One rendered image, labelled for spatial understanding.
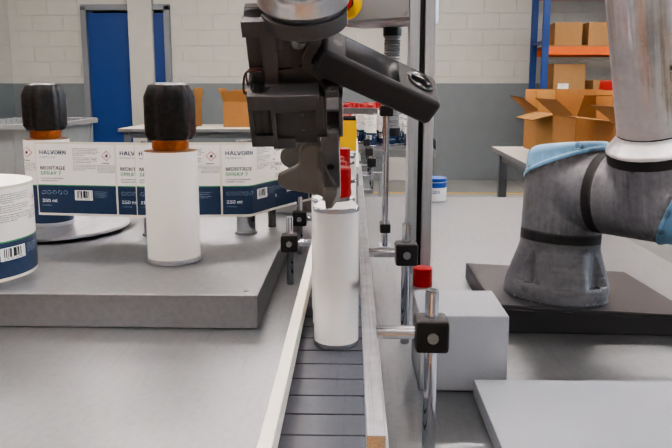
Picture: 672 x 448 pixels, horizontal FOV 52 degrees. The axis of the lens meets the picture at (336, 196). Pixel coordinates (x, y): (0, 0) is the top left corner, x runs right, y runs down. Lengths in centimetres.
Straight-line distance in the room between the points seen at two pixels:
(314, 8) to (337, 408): 36
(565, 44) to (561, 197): 728
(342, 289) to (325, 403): 15
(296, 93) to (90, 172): 90
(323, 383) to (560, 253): 45
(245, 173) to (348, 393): 75
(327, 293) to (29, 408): 34
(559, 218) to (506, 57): 789
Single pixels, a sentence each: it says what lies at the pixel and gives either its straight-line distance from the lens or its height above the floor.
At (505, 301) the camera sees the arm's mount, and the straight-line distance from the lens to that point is 103.
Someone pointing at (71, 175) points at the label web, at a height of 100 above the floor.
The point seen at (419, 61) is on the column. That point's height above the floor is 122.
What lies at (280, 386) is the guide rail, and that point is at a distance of 63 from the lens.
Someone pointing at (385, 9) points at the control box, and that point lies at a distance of 128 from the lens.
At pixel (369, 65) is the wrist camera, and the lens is 59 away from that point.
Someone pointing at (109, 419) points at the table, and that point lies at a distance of 80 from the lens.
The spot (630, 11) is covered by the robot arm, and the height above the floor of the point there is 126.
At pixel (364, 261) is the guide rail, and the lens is 85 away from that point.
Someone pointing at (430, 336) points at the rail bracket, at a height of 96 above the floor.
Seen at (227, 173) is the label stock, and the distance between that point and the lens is 137.
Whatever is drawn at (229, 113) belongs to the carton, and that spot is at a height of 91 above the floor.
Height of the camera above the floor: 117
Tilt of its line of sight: 9 degrees down
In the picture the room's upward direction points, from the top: straight up
